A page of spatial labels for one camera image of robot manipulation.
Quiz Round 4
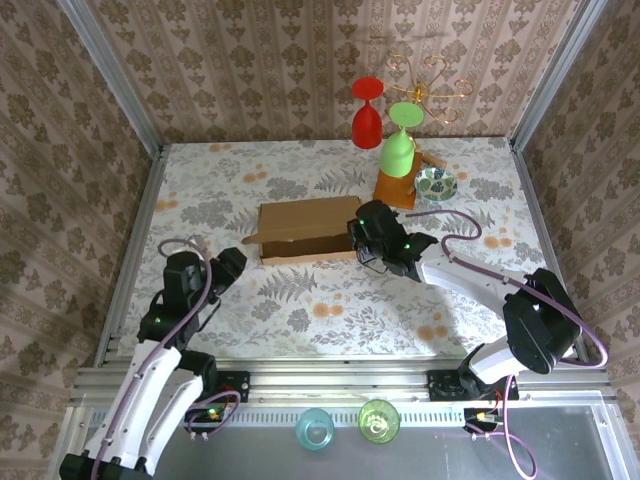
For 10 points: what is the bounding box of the brown cardboard box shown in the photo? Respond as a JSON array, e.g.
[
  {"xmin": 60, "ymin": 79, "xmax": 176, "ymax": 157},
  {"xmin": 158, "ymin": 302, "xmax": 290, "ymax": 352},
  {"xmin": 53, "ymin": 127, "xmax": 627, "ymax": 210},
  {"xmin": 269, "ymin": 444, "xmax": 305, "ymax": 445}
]
[{"xmin": 241, "ymin": 195, "xmax": 364, "ymax": 266}]

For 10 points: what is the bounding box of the orange wooden board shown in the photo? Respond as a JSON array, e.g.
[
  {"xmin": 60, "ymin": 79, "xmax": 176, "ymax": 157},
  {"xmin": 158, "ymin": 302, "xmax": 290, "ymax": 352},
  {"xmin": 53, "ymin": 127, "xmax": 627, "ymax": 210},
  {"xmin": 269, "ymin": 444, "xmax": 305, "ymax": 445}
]
[{"xmin": 373, "ymin": 149, "xmax": 426, "ymax": 210}]

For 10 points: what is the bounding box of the leaf pattern bowl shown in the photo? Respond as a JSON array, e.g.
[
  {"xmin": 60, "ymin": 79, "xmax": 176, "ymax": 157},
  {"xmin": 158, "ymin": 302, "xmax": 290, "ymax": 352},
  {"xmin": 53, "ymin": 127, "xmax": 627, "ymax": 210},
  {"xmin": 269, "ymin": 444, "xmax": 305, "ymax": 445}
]
[{"xmin": 414, "ymin": 168, "xmax": 460, "ymax": 205}]

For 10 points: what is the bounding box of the green plastic wine glass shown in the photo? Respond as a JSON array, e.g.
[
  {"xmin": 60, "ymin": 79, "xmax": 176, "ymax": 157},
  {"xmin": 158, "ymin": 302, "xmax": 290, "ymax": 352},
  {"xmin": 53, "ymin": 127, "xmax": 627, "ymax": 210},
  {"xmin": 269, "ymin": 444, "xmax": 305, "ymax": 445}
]
[{"xmin": 378, "ymin": 102, "xmax": 425, "ymax": 180}]

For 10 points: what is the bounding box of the floral tablecloth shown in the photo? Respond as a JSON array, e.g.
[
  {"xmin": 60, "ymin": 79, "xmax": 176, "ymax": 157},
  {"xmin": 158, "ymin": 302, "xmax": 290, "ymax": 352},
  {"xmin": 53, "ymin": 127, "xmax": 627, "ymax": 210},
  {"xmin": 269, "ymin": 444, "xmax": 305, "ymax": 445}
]
[{"xmin": 107, "ymin": 137, "xmax": 576, "ymax": 361}]

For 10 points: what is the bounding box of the red plastic wine glass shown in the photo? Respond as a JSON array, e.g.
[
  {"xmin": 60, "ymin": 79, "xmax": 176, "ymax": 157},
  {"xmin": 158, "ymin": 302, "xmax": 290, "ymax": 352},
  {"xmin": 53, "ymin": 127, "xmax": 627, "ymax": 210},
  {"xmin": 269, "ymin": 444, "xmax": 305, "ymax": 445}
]
[{"xmin": 349, "ymin": 76, "xmax": 385, "ymax": 150}]

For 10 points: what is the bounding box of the small circuit board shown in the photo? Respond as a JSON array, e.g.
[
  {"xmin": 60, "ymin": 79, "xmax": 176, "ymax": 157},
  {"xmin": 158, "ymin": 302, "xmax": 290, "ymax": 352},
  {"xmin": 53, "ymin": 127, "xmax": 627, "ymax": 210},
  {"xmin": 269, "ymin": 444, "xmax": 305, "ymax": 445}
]
[
  {"xmin": 184, "ymin": 405, "xmax": 227, "ymax": 435},
  {"xmin": 463, "ymin": 407, "xmax": 501, "ymax": 435}
]

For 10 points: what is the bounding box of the green transparent cup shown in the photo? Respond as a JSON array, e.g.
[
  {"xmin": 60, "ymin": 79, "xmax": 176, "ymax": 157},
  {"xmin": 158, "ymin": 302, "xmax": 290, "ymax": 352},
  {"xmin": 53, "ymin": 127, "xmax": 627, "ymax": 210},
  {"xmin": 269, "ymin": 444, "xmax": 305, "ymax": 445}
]
[{"xmin": 357, "ymin": 398, "xmax": 401, "ymax": 444}]

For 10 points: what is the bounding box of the blue transparent cup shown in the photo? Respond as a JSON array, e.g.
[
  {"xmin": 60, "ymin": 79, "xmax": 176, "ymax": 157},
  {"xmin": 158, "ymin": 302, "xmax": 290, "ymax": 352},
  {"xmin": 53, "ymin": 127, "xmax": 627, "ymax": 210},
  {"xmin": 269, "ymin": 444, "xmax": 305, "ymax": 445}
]
[{"xmin": 294, "ymin": 407, "xmax": 336, "ymax": 454}]

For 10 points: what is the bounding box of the grey metal plate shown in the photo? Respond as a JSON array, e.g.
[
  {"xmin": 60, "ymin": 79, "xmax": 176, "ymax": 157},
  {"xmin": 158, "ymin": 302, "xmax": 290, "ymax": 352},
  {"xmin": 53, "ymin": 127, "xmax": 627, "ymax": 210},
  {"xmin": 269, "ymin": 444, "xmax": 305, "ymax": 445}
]
[{"xmin": 64, "ymin": 404, "xmax": 626, "ymax": 480}]

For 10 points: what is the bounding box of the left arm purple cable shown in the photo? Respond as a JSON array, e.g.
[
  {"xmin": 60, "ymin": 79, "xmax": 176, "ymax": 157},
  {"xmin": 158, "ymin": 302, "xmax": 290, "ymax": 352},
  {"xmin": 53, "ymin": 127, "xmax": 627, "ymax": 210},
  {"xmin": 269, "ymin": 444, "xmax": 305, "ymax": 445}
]
[{"xmin": 92, "ymin": 237, "xmax": 216, "ymax": 480}]

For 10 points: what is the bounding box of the aluminium side rail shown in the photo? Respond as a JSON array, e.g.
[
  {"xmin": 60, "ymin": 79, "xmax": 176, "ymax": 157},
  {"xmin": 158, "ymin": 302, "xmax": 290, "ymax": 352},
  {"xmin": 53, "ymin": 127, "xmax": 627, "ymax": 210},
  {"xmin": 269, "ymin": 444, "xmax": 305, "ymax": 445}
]
[
  {"xmin": 94, "ymin": 144, "xmax": 169, "ymax": 369},
  {"xmin": 509, "ymin": 139, "xmax": 589, "ymax": 364}
]

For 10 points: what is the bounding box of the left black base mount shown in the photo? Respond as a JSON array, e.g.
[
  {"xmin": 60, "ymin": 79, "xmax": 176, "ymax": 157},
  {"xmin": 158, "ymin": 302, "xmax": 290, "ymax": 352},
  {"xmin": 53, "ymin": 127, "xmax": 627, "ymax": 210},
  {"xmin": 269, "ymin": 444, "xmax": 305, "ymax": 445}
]
[{"xmin": 217, "ymin": 370, "xmax": 251, "ymax": 404}]

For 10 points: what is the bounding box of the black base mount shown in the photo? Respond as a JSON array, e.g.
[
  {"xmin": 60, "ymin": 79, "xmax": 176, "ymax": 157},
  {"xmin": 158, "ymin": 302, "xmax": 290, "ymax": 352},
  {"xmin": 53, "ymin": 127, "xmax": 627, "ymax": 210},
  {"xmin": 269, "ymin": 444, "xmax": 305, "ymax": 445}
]
[
  {"xmin": 427, "ymin": 369, "xmax": 521, "ymax": 402},
  {"xmin": 217, "ymin": 370, "xmax": 251, "ymax": 404}
]

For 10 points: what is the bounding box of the gold wire glass rack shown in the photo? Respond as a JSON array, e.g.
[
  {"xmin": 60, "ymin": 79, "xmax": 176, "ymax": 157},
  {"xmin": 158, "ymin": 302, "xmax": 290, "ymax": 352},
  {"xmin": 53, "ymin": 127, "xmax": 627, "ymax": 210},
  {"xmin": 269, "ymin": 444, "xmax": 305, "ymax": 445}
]
[{"xmin": 384, "ymin": 53, "xmax": 475, "ymax": 125}]

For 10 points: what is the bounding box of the horizontal aluminium rail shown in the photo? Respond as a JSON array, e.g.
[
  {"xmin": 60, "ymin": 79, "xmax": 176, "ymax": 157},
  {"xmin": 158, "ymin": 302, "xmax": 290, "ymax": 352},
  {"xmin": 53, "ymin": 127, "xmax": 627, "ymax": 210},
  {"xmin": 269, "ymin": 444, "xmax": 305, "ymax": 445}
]
[{"xmin": 74, "ymin": 357, "xmax": 614, "ymax": 416}]

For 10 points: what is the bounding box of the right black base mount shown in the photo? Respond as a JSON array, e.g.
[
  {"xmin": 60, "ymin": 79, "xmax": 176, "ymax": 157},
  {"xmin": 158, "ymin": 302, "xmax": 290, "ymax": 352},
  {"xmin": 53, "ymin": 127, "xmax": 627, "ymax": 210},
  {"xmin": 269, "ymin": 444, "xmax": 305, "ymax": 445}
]
[{"xmin": 427, "ymin": 369, "xmax": 521, "ymax": 402}]

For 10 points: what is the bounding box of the aluminium frame post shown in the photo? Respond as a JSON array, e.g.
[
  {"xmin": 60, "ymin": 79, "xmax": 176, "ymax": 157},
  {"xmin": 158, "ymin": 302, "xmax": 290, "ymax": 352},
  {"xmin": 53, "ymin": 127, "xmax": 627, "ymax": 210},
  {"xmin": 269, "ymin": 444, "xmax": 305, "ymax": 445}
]
[
  {"xmin": 62, "ymin": 0, "xmax": 166, "ymax": 156},
  {"xmin": 509, "ymin": 0, "xmax": 609, "ymax": 151}
]

